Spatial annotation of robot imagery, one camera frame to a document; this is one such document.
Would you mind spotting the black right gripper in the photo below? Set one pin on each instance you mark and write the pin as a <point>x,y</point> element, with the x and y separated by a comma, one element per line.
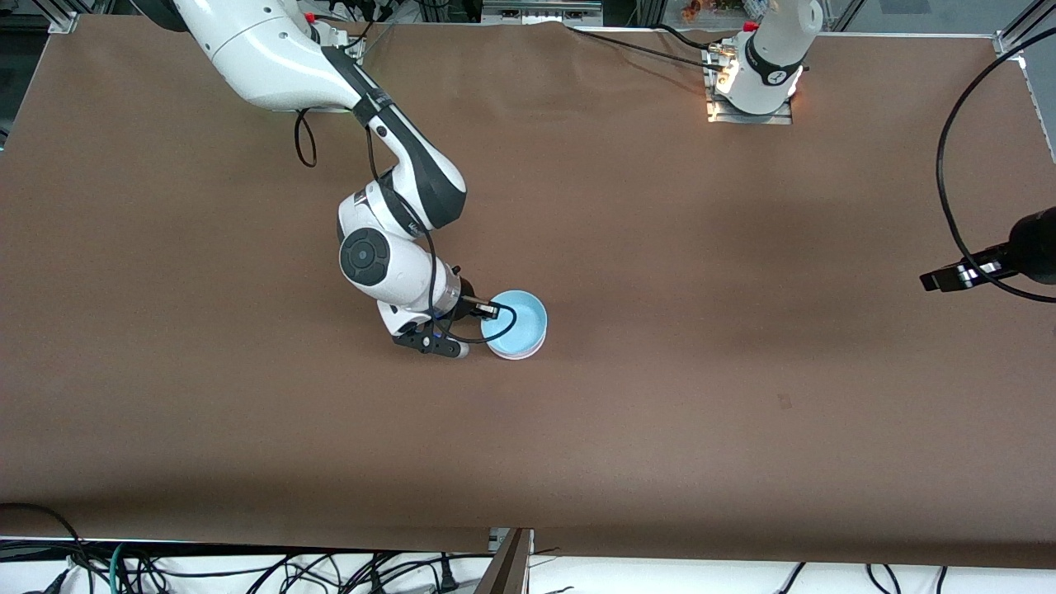
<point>468,301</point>

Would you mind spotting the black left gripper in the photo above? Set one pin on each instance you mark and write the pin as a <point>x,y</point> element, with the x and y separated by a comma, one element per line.
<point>1036,246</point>

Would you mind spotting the blue bowl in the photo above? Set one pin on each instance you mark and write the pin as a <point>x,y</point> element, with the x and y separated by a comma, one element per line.
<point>520,318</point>

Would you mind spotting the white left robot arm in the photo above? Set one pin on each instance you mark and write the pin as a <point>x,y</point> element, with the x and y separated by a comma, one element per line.
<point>780,33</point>

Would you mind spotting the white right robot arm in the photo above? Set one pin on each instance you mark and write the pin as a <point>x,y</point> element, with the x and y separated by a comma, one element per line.
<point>272,49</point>

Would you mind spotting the brown table cover sheet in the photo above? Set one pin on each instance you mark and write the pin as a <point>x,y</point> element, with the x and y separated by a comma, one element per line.
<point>742,371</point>

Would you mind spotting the aluminium frame profile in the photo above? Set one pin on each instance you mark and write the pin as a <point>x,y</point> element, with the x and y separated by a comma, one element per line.
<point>64,21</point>
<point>1041,99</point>

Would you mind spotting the dark brown post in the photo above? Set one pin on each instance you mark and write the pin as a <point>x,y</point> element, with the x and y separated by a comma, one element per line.
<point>505,569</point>

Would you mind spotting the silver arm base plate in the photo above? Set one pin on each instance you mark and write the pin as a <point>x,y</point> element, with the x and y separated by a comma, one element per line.
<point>353,48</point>
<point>747,120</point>

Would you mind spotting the grey metal rail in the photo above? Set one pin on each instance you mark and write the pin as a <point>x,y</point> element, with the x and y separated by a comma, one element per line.
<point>540,10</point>

